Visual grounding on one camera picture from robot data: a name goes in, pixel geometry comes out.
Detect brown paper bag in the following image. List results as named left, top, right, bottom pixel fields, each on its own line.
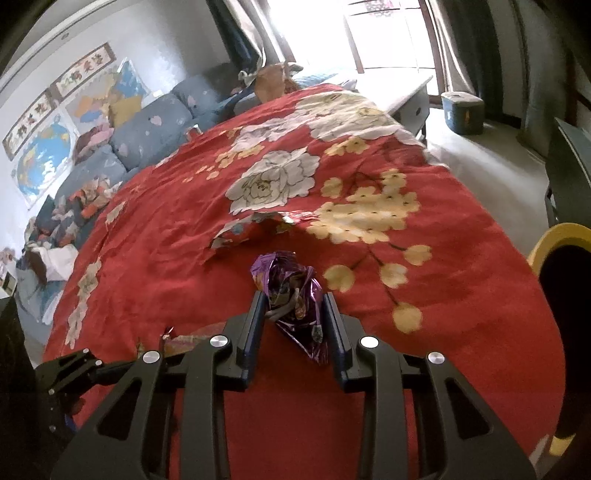
left=255, top=62, right=301, bottom=100

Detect blue world wall map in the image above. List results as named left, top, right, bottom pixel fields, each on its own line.
left=11, top=113, right=77, bottom=208

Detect grey glass side table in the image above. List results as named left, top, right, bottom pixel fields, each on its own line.
left=545, top=117, right=591, bottom=227

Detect glass balcony door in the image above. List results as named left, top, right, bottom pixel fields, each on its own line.
left=277, top=0, right=439, bottom=75

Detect white coffee table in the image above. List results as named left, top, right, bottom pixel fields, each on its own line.
left=323, top=71, right=435, bottom=139

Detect framed wall scroll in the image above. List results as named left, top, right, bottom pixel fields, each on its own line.
left=51, top=41, right=114, bottom=97
left=2, top=90, right=56, bottom=160

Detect white cloth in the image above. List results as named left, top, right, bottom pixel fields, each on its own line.
left=39, top=244, right=79, bottom=282

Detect blue storage box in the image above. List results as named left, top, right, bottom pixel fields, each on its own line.
left=441, top=91, right=485, bottom=136

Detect gold red snack wrapper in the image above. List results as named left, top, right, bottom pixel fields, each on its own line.
left=159, top=325, right=222, bottom=356

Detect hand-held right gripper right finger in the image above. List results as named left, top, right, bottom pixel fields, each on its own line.
left=323, top=293, right=536, bottom=480

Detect grey curtain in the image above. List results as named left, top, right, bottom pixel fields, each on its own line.
left=425, top=0, right=513, bottom=121
left=205, top=0, right=287, bottom=75

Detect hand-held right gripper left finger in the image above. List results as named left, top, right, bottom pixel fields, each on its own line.
left=51, top=292, right=269, bottom=480

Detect yellow rimmed waste bin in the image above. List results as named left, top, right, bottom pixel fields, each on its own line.
left=526, top=223, right=591, bottom=467

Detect pile of colourful clothes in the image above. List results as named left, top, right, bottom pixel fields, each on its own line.
left=53, top=178, right=118, bottom=227

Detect purple snack wrapper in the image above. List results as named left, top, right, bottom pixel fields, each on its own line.
left=250, top=250, right=331, bottom=366

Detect red floral blanket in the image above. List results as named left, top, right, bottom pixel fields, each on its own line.
left=41, top=83, right=568, bottom=480

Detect pink cloth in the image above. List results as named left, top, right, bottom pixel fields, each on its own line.
left=74, top=126, right=115, bottom=162

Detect blue floral sofa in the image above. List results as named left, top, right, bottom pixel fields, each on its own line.
left=18, top=74, right=259, bottom=324

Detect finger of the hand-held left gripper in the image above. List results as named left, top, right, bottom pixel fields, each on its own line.
left=34, top=348, right=141, bottom=409

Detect colourful country wall map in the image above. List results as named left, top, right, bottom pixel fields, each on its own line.
left=65, top=58, right=148, bottom=127

